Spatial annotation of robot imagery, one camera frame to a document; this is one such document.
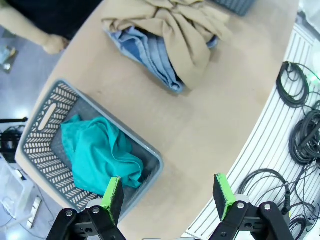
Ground person's right hand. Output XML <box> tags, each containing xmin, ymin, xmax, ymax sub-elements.
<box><xmin>42</xmin><ymin>34</ymin><xmax>69</xmax><ymax>56</ymax></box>

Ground tan garment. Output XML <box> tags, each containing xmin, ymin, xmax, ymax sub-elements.
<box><xmin>101</xmin><ymin>0</ymin><xmax>233</xmax><ymax>91</ymax></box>

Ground grey plastic lattice basket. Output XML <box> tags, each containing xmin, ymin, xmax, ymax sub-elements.
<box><xmin>15</xmin><ymin>79</ymin><xmax>165</xmax><ymax>223</ymax></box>
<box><xmin>212</xmin><ymin>0</ymin><xmax>257</xmax><ymax>17</ymax></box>

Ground black loose cable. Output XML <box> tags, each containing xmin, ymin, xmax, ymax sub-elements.
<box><xmin>237</xmin><ymin>168</ymin><xmax>320</xmax><ymax>240</ymax></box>

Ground clear plastic storage box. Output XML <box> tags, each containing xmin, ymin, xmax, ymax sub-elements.
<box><xmin>0</xmin><ymin>154</ymin><xmax>36</xmax><ymax>221</ymax></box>

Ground black cable coil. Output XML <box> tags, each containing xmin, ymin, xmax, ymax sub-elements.
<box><xmin>288</xmin><ymin>109</ymin><xmax>320</xmax><ymax>166</ymax></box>
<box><xmin>276</xmin><ymin>61</ymin><xmax>312</xmax><ymax>109</ymax></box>

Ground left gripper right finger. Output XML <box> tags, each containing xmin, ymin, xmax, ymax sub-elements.
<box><xmin>209</xmin><ymin>172</ymin><xmax>295</xmax><ymax>240</ymax></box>

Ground teal top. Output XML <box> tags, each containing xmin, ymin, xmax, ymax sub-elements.
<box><xmin>60</xmin><ymin>114</ymin><xmax>145</xmax><ymax>197</ymax></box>

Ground person's right forearm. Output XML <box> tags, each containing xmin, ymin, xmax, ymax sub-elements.
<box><xmin>0</xmin><ymin>9</ymin><xmax>52</xmax><ymax>48</ymax></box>

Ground person in black T-shirt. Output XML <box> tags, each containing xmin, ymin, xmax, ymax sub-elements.
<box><xmin>0</xmin><ymin>0</ymin><xmax>103</xmax><ymax>42</ymax></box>

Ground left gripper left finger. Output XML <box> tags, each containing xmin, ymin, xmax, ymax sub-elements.
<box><xmin>47</xmin><ymin>176</ymin><xmax>126</xmax><ymax>240</ymax></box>

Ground light blue denim jeans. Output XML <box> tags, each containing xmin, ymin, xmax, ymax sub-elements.
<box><xmin>103</xmin><ymin>26</ymin><xmax>219</xmax><ymax>95</ymax></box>

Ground black camera tripod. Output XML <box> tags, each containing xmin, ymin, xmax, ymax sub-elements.
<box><xmin>0</xmin><ymin>116</ymin><xmax>29</xmax><ymax>163</ymax></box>

